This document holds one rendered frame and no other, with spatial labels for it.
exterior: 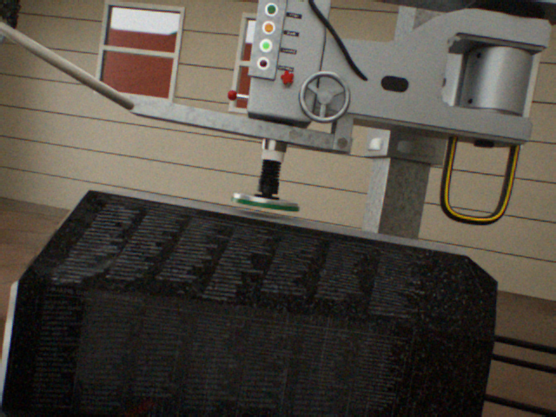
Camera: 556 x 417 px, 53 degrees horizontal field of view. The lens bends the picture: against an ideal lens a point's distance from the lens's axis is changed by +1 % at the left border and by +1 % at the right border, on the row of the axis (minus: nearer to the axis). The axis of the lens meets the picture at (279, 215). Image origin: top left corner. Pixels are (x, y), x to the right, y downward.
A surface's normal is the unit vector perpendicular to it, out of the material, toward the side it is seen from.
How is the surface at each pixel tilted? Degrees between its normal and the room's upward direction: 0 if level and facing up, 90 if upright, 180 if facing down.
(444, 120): 90
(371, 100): 90
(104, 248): 45
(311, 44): 90
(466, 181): 90
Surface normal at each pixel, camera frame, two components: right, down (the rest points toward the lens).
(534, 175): -0.24, 0.03
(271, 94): 0.03, 0.07
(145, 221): -0.05, -0.68
